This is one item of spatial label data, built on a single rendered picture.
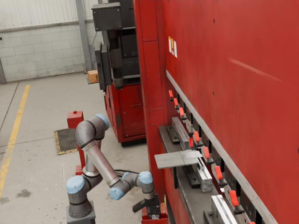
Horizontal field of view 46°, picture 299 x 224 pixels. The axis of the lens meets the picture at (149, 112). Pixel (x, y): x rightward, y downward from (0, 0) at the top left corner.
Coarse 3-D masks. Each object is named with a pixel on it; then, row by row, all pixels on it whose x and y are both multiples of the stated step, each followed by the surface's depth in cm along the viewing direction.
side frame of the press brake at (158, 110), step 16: (144, 0) 277; (160, 0) 279; (144, 16) 282; (160, 16) 283; (144, 32) 286; (160, 32) 287; (144, 48) 291; (160, 48) 292; (144, 64) 295; (160, 64) 297; (144, 80) 300; (160, 80) 302; (144, 96) 305; (160, 96) 307; (144, 112) 326; (160, 112) 312; (176, 112) 314; (160, 176) 335; (160, 192) 342
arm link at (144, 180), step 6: (144, 174) 200; (150, 174) 199; (138, 180) 201; (144, 180) 198; (150, 180) 199; (138, 186) 202; (144, 186) 199; (150, 186) 200; (144, 192) 201; (150, 192) 201
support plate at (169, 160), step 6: (156, 156) 238; (162, 156) 237; (168, 156) 237; (174, 156) 236; (180, 156) 235; (156, 162) 231; (162, 162) 230; (168, 162) 229; (174, 162) 228; (180, 162) 228; (186, 162) 227; (192, 162) 226
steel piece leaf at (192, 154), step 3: (180, 153) 238; (183, 153) 238; (186, 153) 238; (189, 153) 238; (192, 153) 237; (195, 153) 237; (183, 156) 234; (186, 156) 234; (189, 156) 234; (192, 156) 233; (195, 156) 233; (183, 159) 231
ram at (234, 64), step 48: (192, 0) 178; (240, 0) 115; (288, 0) 85; (192, 48) 192; (240, 48) 120; (288, 48) 88; (192, 96) 207; (240, 96) 126; (288, 96) 91; (240, 144) 133; (288, 144) 94; (288, 192) 98
